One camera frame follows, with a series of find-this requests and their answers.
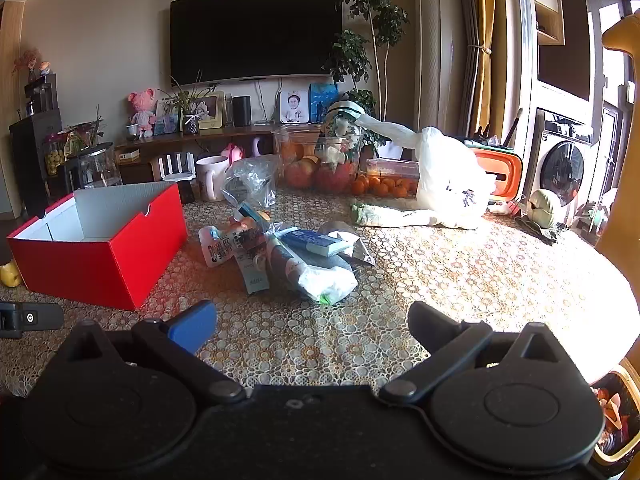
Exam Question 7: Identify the teal sachet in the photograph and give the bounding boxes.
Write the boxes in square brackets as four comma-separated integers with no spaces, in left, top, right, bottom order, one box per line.
[235,245,271,295]

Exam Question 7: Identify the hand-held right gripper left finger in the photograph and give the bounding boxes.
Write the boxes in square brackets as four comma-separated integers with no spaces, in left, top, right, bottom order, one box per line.
[64,300,248,403]

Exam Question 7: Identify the wooden wall shelf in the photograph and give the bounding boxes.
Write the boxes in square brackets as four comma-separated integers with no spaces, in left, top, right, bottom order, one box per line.
[531,0,567,47]

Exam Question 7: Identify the clear plastic bag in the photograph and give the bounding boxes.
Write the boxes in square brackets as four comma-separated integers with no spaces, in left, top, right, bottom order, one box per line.
[221,155,281,209]

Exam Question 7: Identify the pale green photo frame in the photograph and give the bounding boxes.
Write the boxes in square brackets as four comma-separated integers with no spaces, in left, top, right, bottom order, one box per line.
[192,91,224,130]

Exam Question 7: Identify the clear plastic tray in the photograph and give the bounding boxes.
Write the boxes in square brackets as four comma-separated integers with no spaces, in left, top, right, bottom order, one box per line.
[367,157,421,181]

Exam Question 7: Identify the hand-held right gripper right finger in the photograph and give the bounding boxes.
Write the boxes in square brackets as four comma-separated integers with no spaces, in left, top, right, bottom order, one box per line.
[378,301,586,406]

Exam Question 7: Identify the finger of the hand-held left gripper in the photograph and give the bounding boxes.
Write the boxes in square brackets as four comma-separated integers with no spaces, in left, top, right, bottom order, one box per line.
[0,302,65,339]

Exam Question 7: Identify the pink flowers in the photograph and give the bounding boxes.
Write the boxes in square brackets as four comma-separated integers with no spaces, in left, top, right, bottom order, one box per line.
[12,49,43,83]

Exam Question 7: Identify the green melon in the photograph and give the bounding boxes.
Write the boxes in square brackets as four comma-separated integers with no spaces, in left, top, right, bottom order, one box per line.
[529,189,563,229]

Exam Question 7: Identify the potted plant with bow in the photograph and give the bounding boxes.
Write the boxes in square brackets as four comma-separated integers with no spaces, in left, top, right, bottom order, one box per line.
[157,71,221,136]

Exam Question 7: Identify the small potted green plant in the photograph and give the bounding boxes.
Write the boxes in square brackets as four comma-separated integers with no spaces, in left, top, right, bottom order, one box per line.
[65,105,107,156]

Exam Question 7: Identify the pink plush doll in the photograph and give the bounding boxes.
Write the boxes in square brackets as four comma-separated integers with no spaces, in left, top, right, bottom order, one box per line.
[127,87,157,138]

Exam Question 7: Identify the tall potted tree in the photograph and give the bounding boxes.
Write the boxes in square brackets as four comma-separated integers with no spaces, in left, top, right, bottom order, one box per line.
[320,0,412,161]

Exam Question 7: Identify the black speaker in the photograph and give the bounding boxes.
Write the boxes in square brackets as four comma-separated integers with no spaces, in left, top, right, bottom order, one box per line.
[232,95,252,127]

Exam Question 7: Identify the white plastic bag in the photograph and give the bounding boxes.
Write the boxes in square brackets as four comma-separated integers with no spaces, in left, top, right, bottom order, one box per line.
[357,112,498,231]

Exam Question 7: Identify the small white blue carton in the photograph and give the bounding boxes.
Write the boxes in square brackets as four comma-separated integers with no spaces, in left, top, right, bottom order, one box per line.
[282,229,353,257]

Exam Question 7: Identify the jar of yellow fruit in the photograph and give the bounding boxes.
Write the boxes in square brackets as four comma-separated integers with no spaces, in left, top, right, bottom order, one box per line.
[44,134,68,177]

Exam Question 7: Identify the green white patterned bag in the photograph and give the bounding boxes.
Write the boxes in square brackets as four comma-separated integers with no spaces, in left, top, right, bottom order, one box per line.
[325,100,369,137]

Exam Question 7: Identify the white green work gloves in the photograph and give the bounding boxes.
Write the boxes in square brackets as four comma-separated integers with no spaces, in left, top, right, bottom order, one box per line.
[349,201,481,232]

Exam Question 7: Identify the washing machine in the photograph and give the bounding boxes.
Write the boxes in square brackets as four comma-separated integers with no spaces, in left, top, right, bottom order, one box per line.
[532,107,601,226]

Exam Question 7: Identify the silver foil packet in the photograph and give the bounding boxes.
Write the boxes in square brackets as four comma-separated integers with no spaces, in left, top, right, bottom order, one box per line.
[320,220,376,267]

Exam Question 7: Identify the white bottle red label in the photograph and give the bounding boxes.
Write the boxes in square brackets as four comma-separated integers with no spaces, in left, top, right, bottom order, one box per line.
[199,225,236,268]

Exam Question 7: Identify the red apple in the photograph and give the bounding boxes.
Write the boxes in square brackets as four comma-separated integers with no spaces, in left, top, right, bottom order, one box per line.
[315,162,354,192]
[285,157,316,189]

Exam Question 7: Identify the white router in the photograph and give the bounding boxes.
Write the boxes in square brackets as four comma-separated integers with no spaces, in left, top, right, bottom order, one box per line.
[150,152,197,181]

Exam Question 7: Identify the glass electric kettle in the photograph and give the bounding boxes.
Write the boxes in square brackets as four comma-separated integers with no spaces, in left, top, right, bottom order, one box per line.
[65,142,123,191]

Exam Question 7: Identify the white framed baby photo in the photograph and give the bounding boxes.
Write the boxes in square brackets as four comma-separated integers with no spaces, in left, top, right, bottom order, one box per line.
[280,90,308,124]

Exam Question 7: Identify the white floor air conditioner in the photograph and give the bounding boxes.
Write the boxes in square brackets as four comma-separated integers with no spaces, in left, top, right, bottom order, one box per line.
[415,0,468,136]

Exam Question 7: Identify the blue illustrated card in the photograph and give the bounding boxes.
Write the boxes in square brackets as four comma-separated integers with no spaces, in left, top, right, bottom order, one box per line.
[155,100,181,136]

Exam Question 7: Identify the clear plastic fruit bowl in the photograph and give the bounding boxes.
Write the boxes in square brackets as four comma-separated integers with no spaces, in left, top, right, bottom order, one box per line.
[272,127,371,193]

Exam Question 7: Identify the pale pink mug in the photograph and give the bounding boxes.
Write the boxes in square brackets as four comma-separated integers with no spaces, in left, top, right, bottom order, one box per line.
[195,156,231,203]

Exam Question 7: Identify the lace-covered desktop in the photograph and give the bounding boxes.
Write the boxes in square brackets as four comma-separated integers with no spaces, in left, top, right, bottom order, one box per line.
[0,180,640,396]

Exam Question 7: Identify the orange plastic basket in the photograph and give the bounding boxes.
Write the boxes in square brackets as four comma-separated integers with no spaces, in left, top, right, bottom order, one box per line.
[465,142,524,203]

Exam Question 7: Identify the wooden television cabinet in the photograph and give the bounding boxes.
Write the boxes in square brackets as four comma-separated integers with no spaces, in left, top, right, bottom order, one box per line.
[114,120,326,186]

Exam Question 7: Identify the yellow curtain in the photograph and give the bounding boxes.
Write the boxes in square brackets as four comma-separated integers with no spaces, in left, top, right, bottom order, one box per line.
[457,0,523,141]

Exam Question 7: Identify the black flat television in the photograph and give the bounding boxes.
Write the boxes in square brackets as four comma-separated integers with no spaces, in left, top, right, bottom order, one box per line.
[170,0,343,87]

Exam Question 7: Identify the pile of tangerines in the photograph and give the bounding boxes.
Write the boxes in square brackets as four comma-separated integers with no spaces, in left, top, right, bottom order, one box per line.
[350,172,421,199]

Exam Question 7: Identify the red cardboard box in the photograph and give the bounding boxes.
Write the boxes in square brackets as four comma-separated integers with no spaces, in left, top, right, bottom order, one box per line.
[6,182,189,312]

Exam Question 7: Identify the blue picture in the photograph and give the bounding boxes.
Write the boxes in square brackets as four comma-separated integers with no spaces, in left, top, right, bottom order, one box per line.
[308,82,340,123]

